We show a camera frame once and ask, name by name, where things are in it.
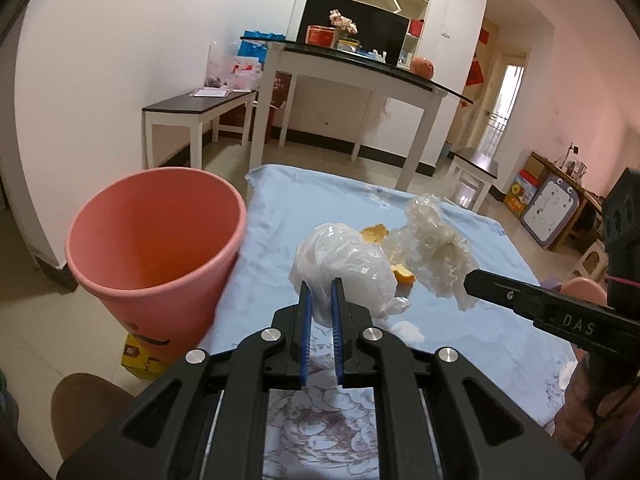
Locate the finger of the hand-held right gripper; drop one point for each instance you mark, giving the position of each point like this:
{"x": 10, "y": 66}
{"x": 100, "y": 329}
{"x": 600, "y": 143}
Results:
{"x": 500, "y": 292}

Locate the white bench with black top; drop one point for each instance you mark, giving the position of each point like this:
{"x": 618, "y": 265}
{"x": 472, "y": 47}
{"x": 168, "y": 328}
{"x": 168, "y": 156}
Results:
{"x": 185, "y": 105}

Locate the wooden side desk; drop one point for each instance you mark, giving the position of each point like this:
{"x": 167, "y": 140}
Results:
{"x": 542, "y": 162}

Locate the red door decoration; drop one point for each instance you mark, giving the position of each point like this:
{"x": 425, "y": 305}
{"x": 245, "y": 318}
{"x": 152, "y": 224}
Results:
{"x": 474, "y": 74}

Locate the red tin box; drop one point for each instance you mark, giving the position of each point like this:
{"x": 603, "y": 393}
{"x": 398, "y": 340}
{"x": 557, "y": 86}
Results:
{"x": 320, "y": 36}

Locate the colourful cardboard box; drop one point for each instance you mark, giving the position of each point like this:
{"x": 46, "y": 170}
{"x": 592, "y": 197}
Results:
{"x": 520, "y": 192}

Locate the black television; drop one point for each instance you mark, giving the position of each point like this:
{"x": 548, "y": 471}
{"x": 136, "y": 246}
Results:
{"x": 380, "y": 30}

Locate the white plastic step stool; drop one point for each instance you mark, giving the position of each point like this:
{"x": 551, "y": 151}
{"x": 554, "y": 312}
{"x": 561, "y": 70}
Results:
{"x": 592, "y": 260}

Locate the white table with black top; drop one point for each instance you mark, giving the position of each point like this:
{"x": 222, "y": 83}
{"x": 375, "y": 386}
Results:
{"x": 350, "y": 62}

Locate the clear plastic bag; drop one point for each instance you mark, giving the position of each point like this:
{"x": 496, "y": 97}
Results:
{"x": 227, "y": 70}

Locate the small white stool black top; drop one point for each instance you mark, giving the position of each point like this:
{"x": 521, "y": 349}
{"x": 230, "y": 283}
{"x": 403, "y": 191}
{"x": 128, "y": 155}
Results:
{"x": 477, "y": 162}

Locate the pink plastic bin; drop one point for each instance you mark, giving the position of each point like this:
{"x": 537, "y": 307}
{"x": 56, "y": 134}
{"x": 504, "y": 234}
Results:
{"x": 150, "y": 240}

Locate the yellow cardboard box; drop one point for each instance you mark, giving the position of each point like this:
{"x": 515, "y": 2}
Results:
{"x": 140, "y": 357}

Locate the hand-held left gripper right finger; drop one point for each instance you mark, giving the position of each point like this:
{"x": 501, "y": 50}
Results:
{"x": 337, "y": 350}

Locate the white plastic bag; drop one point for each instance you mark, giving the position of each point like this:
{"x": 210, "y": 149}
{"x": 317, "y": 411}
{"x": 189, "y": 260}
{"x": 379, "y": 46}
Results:
{"x": 345, "y": 260}

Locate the children's drawing board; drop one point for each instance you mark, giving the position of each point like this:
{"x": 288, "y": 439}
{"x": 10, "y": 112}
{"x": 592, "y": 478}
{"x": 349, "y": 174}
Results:
{"x": 550, "y": 210}

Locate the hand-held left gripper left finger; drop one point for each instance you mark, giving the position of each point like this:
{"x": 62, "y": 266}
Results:
{"x": 306, "y": 350}

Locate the dark red box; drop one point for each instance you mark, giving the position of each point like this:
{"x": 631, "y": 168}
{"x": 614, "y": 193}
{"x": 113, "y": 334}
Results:
{"x": 280, "y": 89}

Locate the pink flower bouquet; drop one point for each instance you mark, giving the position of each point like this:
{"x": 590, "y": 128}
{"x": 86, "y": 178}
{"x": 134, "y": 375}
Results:
{"x": 343, "y": 22}

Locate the clear bubble wrap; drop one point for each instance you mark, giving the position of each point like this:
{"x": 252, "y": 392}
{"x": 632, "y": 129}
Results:
{"x": 430, "y": 245}

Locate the person's right hand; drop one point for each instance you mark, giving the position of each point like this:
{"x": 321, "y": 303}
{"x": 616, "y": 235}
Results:
{"x": 572, "y": 410}

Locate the red box in cabinet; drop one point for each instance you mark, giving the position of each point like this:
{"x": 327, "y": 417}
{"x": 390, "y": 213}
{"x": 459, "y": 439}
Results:
{"x": 416, "y": 27}

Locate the orange pomelo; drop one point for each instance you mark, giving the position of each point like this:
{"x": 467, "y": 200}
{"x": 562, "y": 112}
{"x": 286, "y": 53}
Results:
{"x": 423, "y": 67}

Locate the blue shopping bag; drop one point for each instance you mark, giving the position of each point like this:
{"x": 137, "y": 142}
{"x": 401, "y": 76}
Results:
{"x": 250, "y": 50}

